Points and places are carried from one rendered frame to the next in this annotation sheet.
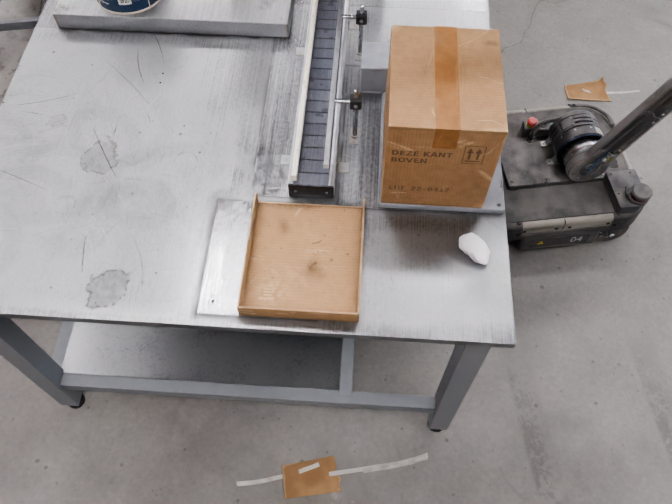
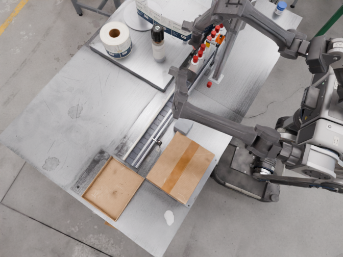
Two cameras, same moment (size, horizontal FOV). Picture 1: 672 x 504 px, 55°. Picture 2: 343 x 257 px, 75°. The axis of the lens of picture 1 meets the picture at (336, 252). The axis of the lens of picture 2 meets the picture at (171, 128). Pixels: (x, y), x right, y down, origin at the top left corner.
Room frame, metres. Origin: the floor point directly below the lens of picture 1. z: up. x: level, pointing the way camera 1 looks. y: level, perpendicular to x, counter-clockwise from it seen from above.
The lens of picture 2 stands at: (0.84, -0.26, 2.28)
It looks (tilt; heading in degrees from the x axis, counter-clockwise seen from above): 72 degrees down; 27
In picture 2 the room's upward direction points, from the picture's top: 3 degrees clockwise
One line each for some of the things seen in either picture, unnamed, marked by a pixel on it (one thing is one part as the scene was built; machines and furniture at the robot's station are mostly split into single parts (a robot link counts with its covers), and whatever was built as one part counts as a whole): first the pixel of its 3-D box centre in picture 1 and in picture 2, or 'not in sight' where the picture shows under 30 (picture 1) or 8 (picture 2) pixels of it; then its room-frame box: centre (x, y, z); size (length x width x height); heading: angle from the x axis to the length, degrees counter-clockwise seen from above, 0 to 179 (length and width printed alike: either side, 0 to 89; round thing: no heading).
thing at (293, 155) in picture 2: not in sight; (288, 153); (1.21, -0.58, 1.45); 0.09 x 0.08 x 0.12; 6
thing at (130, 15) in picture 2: not in sight; (143, 15); (1.94, 0.59, 0.89); 0.31 x 0.31 x 0.01
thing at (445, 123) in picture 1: (438, 118); (179, 169); (1.02, -0.24, 0.99); 0.30 x 0.24 x 0.27; 176
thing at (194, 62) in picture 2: not in sight; (194, 66); (1.66, 0.01, 0.98); 0.05 x 0.05 x 0.20
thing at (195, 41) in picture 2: not in sight; (196, 37); (1.77, 0.06, 1.13); 0.10 x 0.07 x 0.07; 177
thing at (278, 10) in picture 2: not in sight; (280, 8); (2.58, -0.33, 0.87); 0.07 x 0.07 x 0.07
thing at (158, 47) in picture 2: not in sight; (158, 44); (1.67, 0.29, 1.03); 0.09 x 0.09 x 0.30
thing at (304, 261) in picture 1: (304, 254); (113, 187); (0.74, 0.07, 0.85); 0.30 x 0.26 x 0.04; 176
